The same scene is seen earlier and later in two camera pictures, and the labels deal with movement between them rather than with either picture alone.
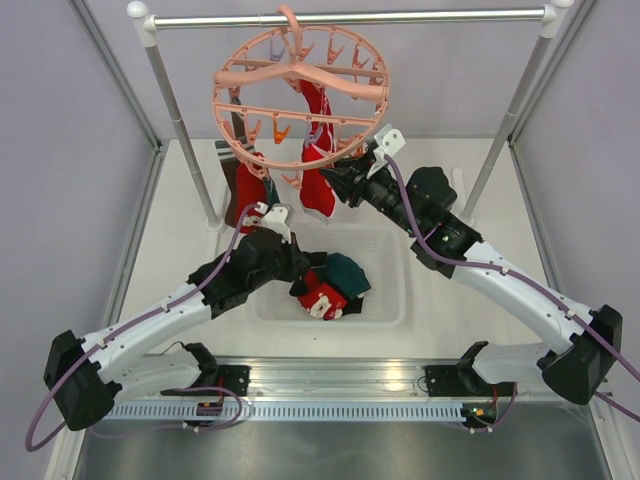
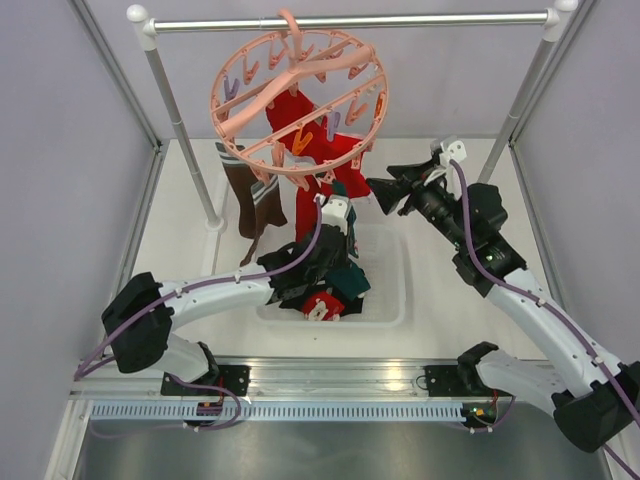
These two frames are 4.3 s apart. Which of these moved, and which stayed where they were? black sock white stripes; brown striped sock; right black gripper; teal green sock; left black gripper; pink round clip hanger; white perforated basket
Moved: pink round clip hanger; brown striped sock; right black gripper; left black gripper
Stayed: black sock white stripes; teal green sock; white perforated basket
